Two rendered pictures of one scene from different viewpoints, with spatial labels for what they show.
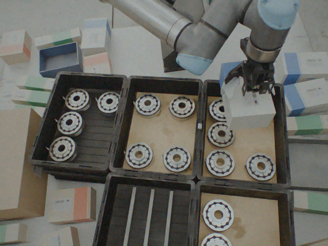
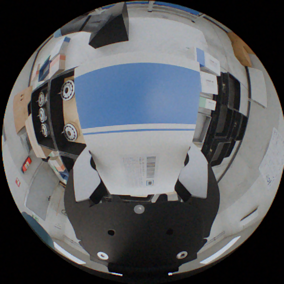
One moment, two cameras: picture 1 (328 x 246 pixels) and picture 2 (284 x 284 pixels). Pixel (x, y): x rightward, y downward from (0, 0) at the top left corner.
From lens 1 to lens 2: 0.84 m
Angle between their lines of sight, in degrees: 58
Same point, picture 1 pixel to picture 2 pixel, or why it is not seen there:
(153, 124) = (74, 103)
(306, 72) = (208, 67)
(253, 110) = (142, 191)
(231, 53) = (153, 33)
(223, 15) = not seen: outside the picture
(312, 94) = (208, 84)
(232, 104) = (107, 182)
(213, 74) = (134, 45)
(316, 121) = (203, 102)
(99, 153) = not seen: hidden behind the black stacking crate
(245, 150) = not seen: hidden behind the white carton
